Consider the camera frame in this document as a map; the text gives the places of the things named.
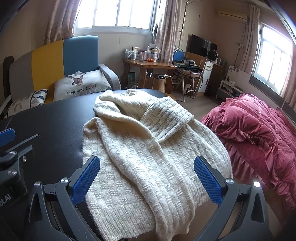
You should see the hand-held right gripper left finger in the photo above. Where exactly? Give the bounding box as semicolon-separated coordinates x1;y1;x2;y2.
24;155;100;241

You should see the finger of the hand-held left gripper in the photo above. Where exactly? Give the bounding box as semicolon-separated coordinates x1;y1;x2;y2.
5;134;40;160
0;128;16;147

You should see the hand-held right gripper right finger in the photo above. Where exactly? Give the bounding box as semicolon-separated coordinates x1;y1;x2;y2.
194;155;270;241

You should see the cream knit sweater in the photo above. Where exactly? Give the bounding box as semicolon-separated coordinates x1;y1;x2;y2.
82;89;233;239

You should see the triangle pattern pillow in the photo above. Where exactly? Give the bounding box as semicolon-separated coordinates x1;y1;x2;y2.
7;89;49;116

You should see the red ruffled bedspread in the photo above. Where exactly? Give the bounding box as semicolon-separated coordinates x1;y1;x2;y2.
200;93;296;209

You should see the grey deer print pillow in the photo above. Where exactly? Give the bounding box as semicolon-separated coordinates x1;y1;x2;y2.
53;70;112;102

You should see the white low shelf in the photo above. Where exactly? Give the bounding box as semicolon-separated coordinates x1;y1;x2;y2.
217;65;246;103

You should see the white cabinet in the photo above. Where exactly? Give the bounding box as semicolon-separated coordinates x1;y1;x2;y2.
198;61;213;93

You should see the brown paper bag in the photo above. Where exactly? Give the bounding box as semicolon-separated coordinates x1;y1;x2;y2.
144;74;171;93

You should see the blue yellow grey sofa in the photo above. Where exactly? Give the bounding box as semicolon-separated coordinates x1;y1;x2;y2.
0;35;121;121

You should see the wooden chair back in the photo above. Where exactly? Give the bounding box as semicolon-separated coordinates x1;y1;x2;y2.
184;52;207;70

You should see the white round fan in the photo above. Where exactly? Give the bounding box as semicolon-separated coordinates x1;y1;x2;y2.
207;50;219;65

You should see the pink patterned curtain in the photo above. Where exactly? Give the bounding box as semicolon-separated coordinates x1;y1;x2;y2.
154;0;182;66
239;5;260;75
44;0;80;45

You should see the wooden side table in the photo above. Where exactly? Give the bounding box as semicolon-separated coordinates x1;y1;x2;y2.
122;58;177;94

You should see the row of jars and bottles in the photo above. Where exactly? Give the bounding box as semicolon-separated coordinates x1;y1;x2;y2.
124;46;148;61

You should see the black television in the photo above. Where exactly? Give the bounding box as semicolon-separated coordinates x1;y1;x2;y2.
187;34;218;58

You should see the white plastic tub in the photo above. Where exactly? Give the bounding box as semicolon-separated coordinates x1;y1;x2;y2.
147;44;160;62

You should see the white framed window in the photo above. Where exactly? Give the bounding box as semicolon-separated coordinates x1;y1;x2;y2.
253;22;294;98
74;0;158;36

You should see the metal pole stand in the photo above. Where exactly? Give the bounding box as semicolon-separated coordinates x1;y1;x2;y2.
179;0;197;51

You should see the wall air conditioner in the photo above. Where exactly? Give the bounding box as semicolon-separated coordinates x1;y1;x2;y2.
216;9;248;20

